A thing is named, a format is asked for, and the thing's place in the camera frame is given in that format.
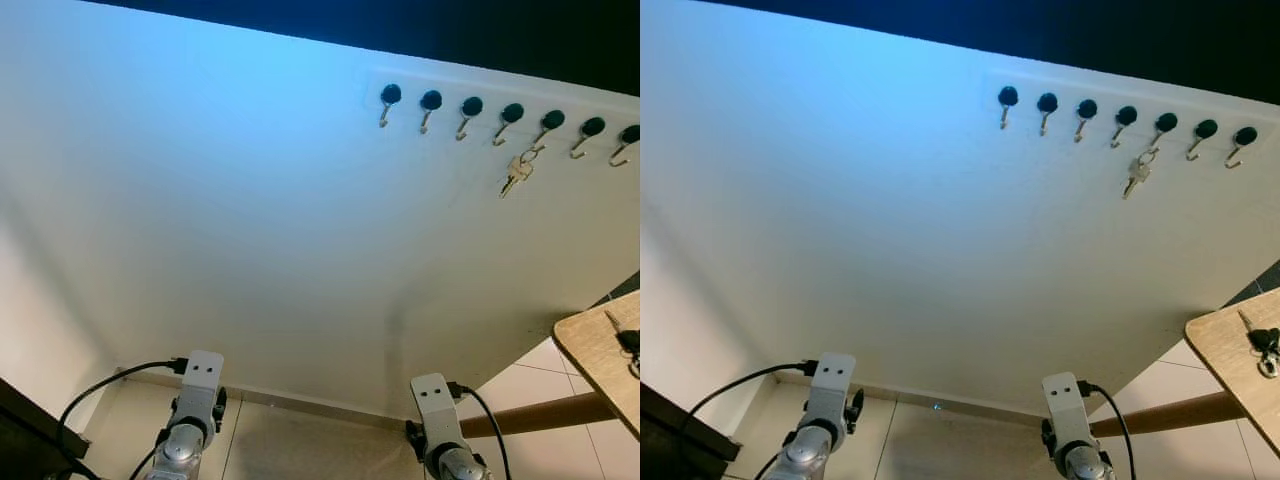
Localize silver keys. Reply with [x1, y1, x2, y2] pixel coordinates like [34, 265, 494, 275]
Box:
[1122, 148, 1159, 200]
[499, 146, 544, 200]

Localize white hook rack strip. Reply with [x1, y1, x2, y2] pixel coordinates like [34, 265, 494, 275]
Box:
[985, 70, 1280, 166]
[365, 66, 641, 161]

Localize dark brown furniture edge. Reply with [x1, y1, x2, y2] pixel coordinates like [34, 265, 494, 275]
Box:
[0, 375, 79, 480]
[640, 383, 743, 480]

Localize wooden table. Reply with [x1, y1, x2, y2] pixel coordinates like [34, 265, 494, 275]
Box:
[1090, 288, 1280, 459]
[460, 290, 641, 441]

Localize black fob key bunch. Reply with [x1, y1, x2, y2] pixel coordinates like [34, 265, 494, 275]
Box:
[1237, 310, 1280, 379]
[604, 310, 641, 379]

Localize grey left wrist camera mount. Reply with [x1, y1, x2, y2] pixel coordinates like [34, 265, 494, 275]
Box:
[800, 352, 857, 431]
[172, 350, 225, 426]

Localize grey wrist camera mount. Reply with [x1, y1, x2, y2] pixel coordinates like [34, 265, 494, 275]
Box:
[800, 352, 857, 431]
[172, 350, 225, 426]
[1041, 372, 1093, 451]
[410, 373, 463, 451]

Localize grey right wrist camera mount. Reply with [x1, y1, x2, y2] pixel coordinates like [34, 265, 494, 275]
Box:
[410, 373, 463, 451]
[1041, 372, 1093, 451]

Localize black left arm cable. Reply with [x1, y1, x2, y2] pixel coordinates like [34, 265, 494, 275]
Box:
[686, 360, 821, 471]
[58, 357, 191, 471]

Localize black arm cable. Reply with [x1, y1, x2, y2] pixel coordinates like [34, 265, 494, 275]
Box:
[1075, 380, 1138, 480]
[686, 360, 821, 471]
[58, 357, 191, 471]
[447, 380, 513, 480]

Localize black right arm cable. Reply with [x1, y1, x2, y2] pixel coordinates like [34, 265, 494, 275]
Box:
[447, 380, 513, 480]
[1075, 380, 1138, 480]

